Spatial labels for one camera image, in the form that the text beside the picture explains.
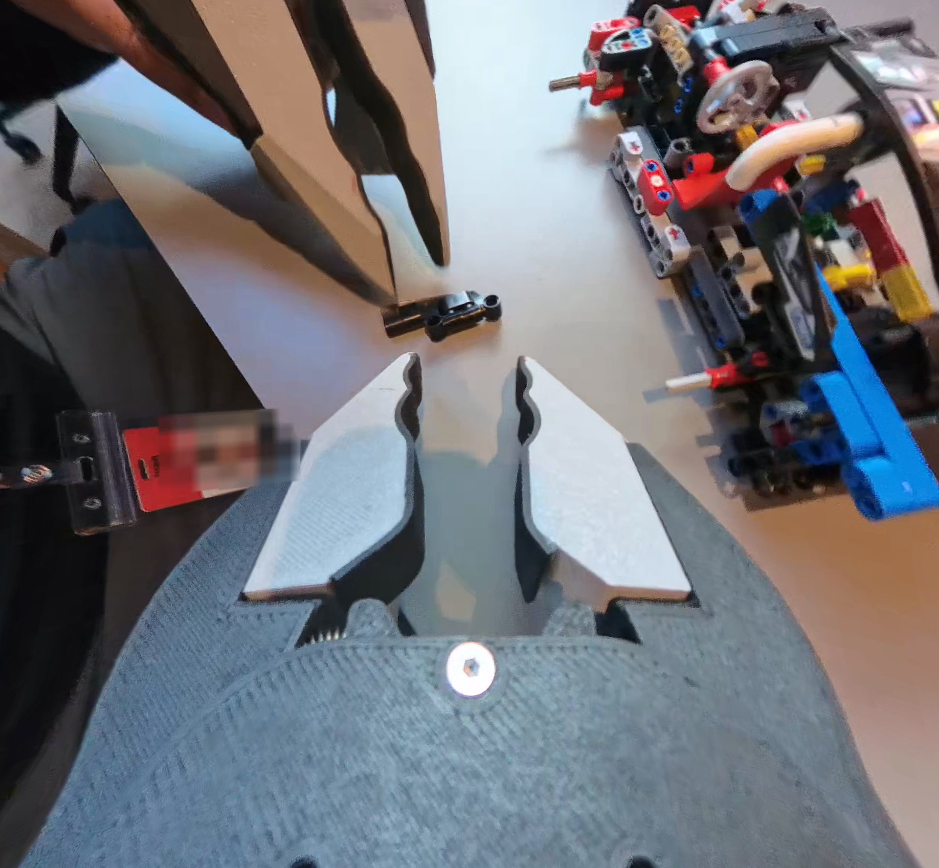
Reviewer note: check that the black chair base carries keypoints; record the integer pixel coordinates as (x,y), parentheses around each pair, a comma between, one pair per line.
(62,149)

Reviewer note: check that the toy brick car chassis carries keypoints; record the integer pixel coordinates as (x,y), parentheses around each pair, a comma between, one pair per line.
(770,222)

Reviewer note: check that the red badge in clear holder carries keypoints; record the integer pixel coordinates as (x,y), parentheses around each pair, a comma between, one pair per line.
(103,442)

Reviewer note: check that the person's dark clothed body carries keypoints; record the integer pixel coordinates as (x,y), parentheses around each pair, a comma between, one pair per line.
(110,296)

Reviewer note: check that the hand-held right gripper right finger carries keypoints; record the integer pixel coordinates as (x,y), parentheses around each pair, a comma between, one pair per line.
(601,508)

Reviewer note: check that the black badge reel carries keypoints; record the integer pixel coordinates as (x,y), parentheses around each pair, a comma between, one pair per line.
(37,475)

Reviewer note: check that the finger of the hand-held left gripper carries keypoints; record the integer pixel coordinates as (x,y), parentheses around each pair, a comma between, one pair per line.
(411,76)
(257,39)

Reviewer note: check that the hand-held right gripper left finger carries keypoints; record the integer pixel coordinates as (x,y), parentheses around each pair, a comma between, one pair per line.
(337,508)

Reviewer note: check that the person's left forearm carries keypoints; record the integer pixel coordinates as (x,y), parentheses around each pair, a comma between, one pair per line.
(44,54)

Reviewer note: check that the grey desk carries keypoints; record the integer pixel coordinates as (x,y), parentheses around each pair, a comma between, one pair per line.
(550,259)

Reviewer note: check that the black brick assembly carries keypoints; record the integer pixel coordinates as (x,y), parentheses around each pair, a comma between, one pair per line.
(444,314)

